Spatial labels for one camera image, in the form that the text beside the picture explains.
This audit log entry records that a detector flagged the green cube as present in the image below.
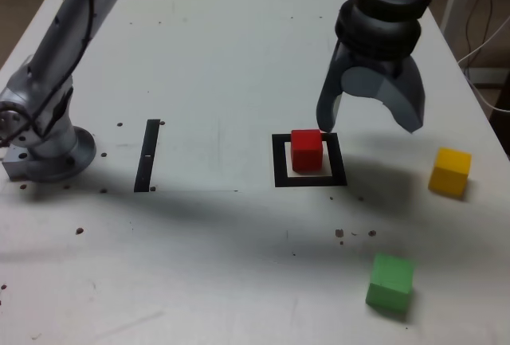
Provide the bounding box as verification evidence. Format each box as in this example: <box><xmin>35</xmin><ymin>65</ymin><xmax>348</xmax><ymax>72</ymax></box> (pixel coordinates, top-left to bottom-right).
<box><xmin>365</xmin><ymin>252</ymin><xmax>415</xmax><ymax>315</ymax></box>

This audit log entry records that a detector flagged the yellow cube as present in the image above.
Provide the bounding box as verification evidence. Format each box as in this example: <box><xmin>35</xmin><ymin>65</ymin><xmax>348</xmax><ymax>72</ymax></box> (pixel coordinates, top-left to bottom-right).
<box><xmin>428</xmin><ymin>147</ymin><xmax>473</xmax><ymax>197</ymax></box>

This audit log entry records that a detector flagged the black tape strip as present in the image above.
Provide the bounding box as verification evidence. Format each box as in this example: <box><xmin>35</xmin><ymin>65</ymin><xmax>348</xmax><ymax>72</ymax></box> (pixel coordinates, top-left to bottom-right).
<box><xmin>133</xmin><ymin>119</ymin><xmax>161</xmax><ymax>194</ymax></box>

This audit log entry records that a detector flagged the white metal post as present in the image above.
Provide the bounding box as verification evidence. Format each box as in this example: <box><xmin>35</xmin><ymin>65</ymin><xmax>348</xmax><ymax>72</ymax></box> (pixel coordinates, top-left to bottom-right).
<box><xmin>439</xmin><ymin>0</ymin><xmax>470</xmax><ymax>43</ymax></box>

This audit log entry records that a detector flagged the black tape square outline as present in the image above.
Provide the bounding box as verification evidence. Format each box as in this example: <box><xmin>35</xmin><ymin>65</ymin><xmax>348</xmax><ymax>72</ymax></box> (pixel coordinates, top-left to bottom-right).
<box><xmin>271</xmin><ymin>132</ymin><xmax>348</xmax><ymax>189</ymax></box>

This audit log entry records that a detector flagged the white cable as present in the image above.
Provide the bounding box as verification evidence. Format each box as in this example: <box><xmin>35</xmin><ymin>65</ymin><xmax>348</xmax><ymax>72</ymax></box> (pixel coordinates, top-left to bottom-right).
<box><xmin>457</xmin><ymin>16</ymin><xmax>510</xmax><ymax>114</ymax></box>

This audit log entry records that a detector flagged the thin black cable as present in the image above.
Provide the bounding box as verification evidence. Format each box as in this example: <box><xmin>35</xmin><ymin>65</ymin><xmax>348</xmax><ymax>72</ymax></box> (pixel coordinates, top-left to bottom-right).
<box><xmin>465</xmin><ymin>0</ymin><xmax>498</xmax><ymax>59</ymax></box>

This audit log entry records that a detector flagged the red cube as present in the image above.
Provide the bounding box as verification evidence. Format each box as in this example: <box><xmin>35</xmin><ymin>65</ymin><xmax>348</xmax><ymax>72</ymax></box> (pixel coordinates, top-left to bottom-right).
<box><xmin>290</xmin><ymin>128</ymin><xmax>324</xmax><ymax>173</ymax></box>

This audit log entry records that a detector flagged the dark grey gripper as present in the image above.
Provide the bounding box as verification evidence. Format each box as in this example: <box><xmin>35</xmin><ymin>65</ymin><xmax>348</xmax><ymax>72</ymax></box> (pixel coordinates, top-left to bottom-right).
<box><xmin>316</xmin><ymin>39</ymin><xmax>426</xmax><ymax>135</ymax></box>

